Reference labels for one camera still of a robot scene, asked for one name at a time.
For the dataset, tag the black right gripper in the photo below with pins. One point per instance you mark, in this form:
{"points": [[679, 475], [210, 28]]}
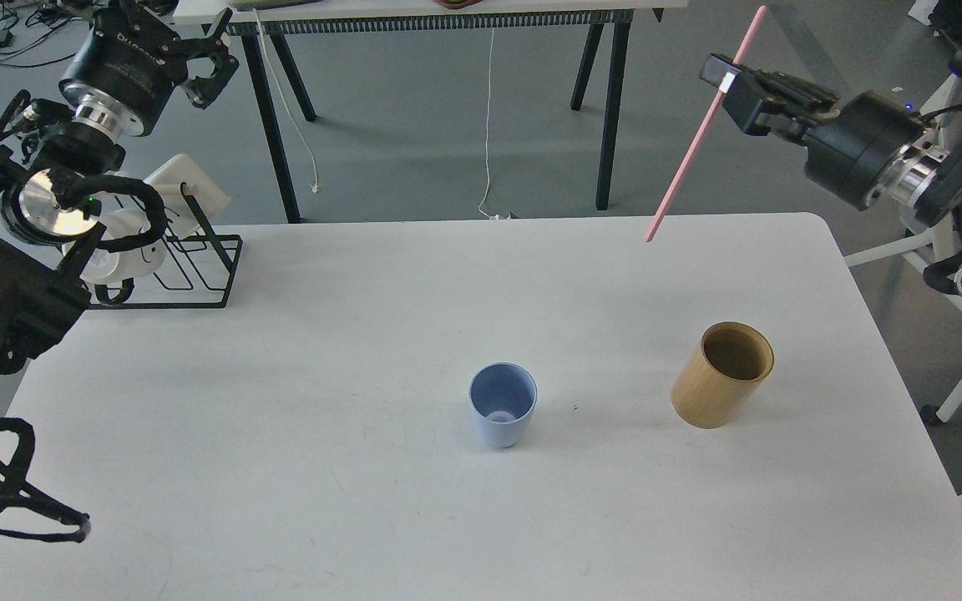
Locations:
{"points": [[869, 150]]}

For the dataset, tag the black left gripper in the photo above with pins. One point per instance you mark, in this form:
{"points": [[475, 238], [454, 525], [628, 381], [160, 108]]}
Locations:
{"points": [[122, 71]]}

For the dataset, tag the pink chopstick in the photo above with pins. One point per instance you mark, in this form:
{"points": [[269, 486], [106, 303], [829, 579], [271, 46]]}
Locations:
{"points": [[691, 153]]}

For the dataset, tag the light blue cup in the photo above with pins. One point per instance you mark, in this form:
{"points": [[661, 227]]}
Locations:
{"points": [[503, 398]]}

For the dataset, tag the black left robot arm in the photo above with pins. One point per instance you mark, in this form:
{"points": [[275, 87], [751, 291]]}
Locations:
{"points": [[62, 199]]}

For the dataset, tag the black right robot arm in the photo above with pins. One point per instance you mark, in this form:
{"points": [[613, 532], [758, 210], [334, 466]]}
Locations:
{"points": [[945, 192]]}

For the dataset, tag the background table black legs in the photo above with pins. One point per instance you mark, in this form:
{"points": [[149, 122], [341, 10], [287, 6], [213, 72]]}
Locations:
{"points": [[412, 125]]}

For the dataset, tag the white box on rack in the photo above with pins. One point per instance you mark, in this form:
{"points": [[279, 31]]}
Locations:
{"points": [[181, 177]]}

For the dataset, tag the white mug on rack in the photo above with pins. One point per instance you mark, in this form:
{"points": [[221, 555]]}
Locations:
{"points": [[108, 269]]}

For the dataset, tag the bamboo cylinder holder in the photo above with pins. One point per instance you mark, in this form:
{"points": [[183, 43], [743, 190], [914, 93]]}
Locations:
{"points": [[731, 361]]}

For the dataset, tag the black wire cup rack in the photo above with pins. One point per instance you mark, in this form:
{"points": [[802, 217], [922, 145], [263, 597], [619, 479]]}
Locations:
{"points": [[198, 275]]}

